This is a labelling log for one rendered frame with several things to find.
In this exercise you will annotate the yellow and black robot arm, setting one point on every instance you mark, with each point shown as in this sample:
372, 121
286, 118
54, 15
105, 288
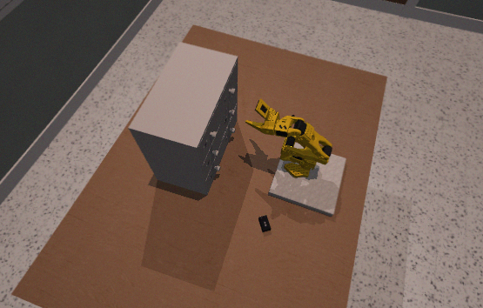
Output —
307, 137

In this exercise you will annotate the dark grey chest of drawers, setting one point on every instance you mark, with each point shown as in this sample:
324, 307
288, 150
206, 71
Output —
173, 118

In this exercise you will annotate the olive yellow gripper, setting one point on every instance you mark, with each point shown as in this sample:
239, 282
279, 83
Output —
269, 114

